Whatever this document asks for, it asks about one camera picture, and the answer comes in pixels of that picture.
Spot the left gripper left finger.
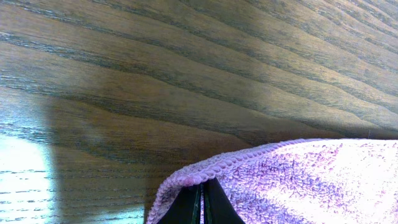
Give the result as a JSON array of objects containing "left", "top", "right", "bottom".
[{"left": 158, "top": 185, "right": 201, "bottom": 224}]

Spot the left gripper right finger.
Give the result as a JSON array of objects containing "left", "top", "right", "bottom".
[{"left": 203, "top": 178, "right": 244, "bottom": 224}]

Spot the purple microfiber cloth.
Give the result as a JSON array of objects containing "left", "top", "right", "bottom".
[{"left": 147, "top": 139, "right": 397, "bottom": 224}]

